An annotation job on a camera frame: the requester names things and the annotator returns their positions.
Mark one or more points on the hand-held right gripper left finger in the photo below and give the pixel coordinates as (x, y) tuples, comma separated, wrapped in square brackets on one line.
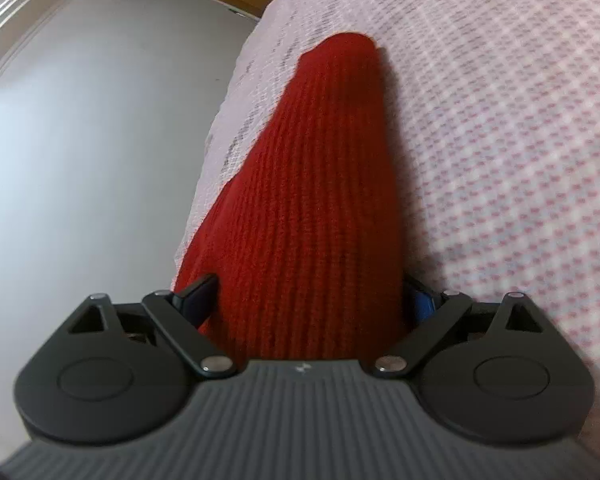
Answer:
[(200, 296)]

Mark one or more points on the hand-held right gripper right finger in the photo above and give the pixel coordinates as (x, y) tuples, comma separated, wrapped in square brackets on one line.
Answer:
[(422, 305)]

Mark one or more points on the red knit cardigan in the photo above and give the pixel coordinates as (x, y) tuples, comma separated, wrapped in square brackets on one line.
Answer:
[(310, 200)]

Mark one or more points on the pink checked bed sheet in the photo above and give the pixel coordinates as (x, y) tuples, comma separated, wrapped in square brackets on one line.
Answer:
[(505, 135)]

